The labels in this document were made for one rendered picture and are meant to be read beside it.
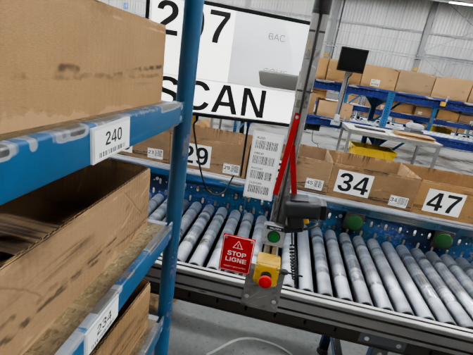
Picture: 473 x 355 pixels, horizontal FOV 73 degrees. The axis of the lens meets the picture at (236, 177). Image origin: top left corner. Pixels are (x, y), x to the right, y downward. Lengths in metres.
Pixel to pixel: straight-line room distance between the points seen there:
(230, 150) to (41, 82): 1.31
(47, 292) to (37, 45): 0.22
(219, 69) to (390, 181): 0.99
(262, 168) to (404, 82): 5.47
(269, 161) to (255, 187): 0.09
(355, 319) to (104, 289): 0.89
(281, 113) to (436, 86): 5.55
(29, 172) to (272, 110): 0.82
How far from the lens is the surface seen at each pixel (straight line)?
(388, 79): 6.20
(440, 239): 1.71
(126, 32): 0.38
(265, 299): 1.12
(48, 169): 0.25
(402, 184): 1.64
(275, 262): 0.99
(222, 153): 1.56
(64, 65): 0.30
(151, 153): 1.67
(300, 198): 0.91
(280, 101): 0.99
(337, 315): 1.16
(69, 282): 0.39
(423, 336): 1.25
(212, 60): 0.95
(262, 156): 0.91
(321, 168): 1.55
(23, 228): 0.54
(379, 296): 1.26
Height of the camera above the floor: 1.41
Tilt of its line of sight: 19 degrees down
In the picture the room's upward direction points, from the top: 9 degrees clockwise
